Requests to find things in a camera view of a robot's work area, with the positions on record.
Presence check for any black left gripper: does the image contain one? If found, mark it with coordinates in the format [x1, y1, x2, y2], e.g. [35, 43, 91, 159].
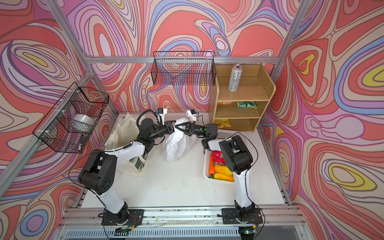
[148, 121, 182, 143]

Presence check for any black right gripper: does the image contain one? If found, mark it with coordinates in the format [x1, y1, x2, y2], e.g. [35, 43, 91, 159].
[175, 121, 208, 137]

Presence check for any white plastic grocery bag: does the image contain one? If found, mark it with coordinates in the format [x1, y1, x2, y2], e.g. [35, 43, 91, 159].
[161, 127, 197, 163]

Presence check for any cream canvas tote bag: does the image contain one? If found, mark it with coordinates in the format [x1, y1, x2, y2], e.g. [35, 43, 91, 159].
[105, 114, 148, 177]

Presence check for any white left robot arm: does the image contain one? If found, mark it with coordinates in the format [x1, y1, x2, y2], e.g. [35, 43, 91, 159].
[78, 119, 175, 215]

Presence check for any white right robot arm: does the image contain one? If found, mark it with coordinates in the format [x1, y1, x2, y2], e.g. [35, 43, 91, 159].
[175, 122, 256, 211]

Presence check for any yellow snack packet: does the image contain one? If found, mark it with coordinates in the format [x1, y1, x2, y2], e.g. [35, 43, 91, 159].
[214, 119, 232, 129]

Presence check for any pink dragon fruit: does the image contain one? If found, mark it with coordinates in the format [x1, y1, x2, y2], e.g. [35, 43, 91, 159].
[211, 151, 226, 165]

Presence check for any orange carrot left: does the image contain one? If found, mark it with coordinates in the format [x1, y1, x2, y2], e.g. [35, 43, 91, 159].
[209, 155, 215, 178]

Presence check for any white plastic produce basket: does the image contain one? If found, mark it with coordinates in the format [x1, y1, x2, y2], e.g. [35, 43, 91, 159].
[203, 129, 258, 186]

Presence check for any yellow squash upper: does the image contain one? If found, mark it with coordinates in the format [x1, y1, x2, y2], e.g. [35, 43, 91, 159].
[214, 165, 233, 176]

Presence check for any yellow squash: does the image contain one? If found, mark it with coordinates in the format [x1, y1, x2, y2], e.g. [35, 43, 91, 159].
[214, 165, 233, 176]
[213, 173, 234, 182]

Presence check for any yellow squash lower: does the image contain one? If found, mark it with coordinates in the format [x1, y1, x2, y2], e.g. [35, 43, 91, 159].
[213, 173, 234, 182]

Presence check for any green snack packet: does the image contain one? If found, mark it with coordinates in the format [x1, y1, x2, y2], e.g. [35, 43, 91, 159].
[236, 102, 257, 109]

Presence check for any wooden shelf unit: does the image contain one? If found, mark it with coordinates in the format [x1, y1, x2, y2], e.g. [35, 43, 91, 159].
[208, 64, 276, 132]

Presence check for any silver drink can right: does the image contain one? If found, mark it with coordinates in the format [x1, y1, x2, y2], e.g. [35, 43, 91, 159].
[228, 64, 243, 92]

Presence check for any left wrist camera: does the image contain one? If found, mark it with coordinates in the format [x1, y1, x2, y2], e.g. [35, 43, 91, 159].
[157, 108, 168, 125]

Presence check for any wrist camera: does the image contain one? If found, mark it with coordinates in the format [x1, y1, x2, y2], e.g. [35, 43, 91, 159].
[157, 108, 168, 125]
[186, 109, 199, 122]

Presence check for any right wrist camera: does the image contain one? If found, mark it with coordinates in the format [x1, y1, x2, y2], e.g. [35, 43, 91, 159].
[186, 109, 199, 122]

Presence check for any black wire basket back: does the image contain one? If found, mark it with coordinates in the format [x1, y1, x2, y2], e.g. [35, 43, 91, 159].
[151, 51, 216, 86]

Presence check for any black wire basket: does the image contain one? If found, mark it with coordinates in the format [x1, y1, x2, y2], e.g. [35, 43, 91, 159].
[151, 51, 216, 86]
[33, 83, 110, 154]

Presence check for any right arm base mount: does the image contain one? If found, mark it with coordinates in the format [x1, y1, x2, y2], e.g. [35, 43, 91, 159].
[218, 207, 264, 226]

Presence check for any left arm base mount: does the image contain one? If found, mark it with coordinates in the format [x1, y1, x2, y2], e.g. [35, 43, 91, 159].
[102, 209, 144, 227]

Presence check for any black wire basket left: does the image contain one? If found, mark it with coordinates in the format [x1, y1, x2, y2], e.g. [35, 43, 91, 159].
[33, 83, 110, 154]

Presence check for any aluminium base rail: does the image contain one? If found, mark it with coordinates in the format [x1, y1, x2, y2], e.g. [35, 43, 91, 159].
[59, 205, 307, 229]

